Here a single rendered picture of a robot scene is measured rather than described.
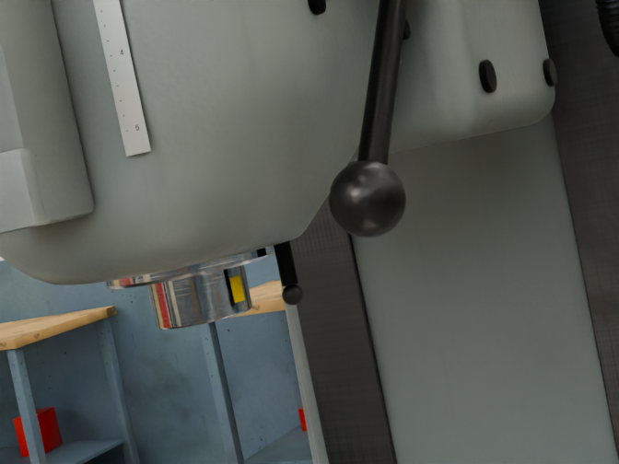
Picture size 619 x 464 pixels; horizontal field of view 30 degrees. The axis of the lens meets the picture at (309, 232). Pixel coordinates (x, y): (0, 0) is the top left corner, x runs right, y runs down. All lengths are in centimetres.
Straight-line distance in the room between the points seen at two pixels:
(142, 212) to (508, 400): 50
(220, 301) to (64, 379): 564
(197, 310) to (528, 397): 42
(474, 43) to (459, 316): 33
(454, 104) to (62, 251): 22
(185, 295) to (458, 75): 18
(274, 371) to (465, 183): 461
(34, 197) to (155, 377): 540
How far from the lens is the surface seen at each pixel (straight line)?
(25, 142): 45
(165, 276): 52
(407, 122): 61
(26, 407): 531
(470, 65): 61
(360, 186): 43
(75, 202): 46
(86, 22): 47
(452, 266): 90
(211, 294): 54
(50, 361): 621
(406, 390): 94
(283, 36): 48
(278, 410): 552
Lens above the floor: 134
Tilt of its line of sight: 3 degrees down
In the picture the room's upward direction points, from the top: 12 degrees counter-clockwise
